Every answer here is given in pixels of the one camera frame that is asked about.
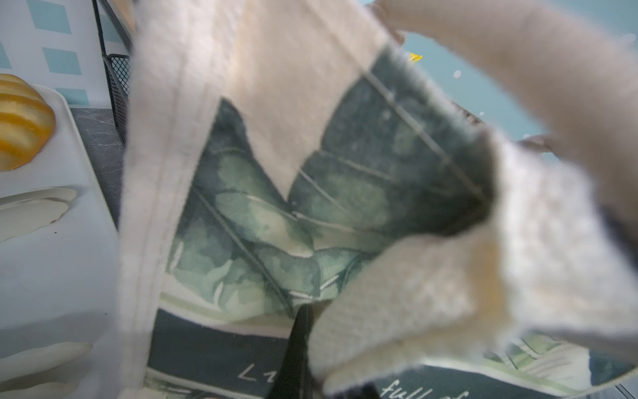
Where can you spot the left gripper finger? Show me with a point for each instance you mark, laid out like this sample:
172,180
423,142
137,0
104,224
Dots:
294,379

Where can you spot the canvas tote bag leaf print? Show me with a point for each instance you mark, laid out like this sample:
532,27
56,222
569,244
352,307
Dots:
451,185

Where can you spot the white bread tray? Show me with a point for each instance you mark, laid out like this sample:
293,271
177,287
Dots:
59,335

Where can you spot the metal tongs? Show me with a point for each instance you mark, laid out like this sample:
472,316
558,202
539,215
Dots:
24,213

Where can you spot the long bread roll right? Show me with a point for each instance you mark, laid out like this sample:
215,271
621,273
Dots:
27,122

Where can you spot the black wire shelf rack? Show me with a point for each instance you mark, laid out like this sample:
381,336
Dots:
117,66

